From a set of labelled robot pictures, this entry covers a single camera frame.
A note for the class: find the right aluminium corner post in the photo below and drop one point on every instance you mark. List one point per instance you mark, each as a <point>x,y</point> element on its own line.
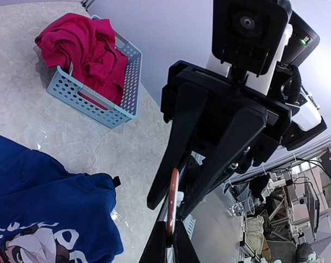
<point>87,3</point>

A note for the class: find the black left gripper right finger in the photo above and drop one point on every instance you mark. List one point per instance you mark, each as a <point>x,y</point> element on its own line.
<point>183,250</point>

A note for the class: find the blue printed t-shirt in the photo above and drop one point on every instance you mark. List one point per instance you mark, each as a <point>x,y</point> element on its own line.
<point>50,215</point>

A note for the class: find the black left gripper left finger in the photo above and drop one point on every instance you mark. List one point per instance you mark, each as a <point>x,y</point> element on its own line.
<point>156,247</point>

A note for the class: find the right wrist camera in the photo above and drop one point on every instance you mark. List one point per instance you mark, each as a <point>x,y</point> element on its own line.
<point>248,39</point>

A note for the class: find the light blue perforated basket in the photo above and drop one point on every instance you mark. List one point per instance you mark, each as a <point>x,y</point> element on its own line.
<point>66,88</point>

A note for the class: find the red garment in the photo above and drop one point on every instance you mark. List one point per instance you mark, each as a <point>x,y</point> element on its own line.
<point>88,47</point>

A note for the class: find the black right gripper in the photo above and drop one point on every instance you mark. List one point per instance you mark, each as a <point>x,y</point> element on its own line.
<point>224,123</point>

